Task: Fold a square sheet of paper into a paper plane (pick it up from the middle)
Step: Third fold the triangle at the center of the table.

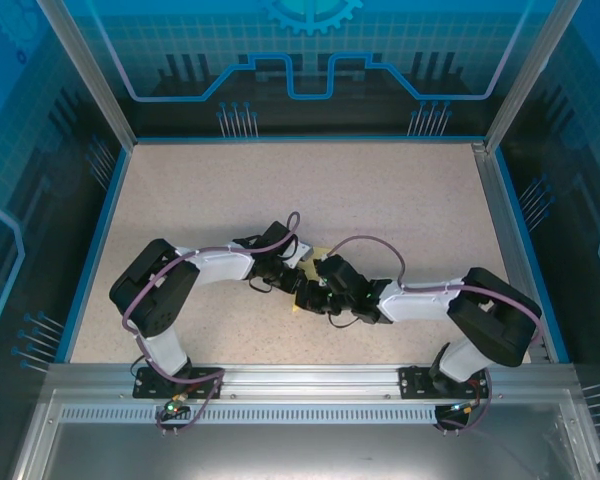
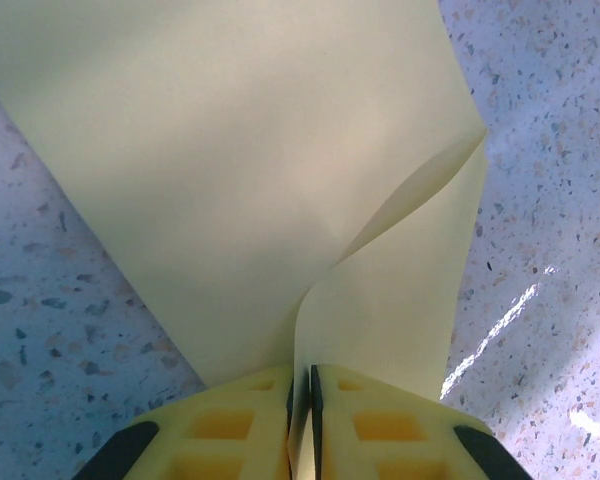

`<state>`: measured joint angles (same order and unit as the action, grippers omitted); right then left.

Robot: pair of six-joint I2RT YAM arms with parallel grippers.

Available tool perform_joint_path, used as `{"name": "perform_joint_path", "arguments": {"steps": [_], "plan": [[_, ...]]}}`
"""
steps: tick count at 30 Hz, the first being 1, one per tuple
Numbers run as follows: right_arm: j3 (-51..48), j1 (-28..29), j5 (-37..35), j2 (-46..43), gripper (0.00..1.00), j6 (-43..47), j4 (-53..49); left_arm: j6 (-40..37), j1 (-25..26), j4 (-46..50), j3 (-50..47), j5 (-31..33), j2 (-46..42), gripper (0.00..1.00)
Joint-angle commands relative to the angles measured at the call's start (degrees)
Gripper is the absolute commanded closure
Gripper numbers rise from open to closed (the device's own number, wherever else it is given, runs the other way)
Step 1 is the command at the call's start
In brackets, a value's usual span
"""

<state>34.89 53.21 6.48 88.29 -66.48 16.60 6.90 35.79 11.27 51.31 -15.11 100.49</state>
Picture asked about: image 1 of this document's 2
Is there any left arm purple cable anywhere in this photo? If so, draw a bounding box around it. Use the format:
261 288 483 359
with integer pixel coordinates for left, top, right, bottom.
123 211 302 439

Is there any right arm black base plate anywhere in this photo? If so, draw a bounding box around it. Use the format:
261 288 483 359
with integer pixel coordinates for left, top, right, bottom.
398 364 491 400

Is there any aluminium mounting rail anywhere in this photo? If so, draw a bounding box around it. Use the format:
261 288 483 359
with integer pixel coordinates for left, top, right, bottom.
47 363 579 401

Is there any aluminium frame post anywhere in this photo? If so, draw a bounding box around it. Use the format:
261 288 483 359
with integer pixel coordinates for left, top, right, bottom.
484 0 584 151
35 0 139 149

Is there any aluminium side rail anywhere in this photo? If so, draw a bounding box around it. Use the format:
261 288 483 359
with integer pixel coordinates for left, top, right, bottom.
472 142 551 364

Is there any grey metal sheet tray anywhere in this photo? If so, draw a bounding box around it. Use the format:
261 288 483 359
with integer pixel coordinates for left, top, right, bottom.
9 389 600 480

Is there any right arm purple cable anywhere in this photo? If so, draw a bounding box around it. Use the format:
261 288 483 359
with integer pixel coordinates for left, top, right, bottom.
327 234 542 436

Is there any blue circuit print panel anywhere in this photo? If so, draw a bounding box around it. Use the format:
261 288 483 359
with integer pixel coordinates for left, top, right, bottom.
0 0 131 480
494 0 600 480

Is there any slotted aluminium cable duct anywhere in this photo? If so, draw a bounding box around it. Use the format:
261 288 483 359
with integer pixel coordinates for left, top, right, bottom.
59 405 439 424

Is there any blue gear print panel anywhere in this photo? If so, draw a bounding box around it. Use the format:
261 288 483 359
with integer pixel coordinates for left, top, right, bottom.
62 0 556 140

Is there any yellow paper sheet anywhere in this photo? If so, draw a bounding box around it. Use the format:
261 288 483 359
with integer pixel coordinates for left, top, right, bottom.
290 243 334 315

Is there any cable connector with light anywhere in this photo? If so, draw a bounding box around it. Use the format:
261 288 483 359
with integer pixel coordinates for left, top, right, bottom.
163 393 190 417
448 399 483 417

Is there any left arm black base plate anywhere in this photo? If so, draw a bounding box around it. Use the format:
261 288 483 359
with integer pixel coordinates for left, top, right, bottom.
132 366 225 400

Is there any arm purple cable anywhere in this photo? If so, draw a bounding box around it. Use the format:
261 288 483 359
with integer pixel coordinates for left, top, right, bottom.
327 234 542 436
123 211 302 439

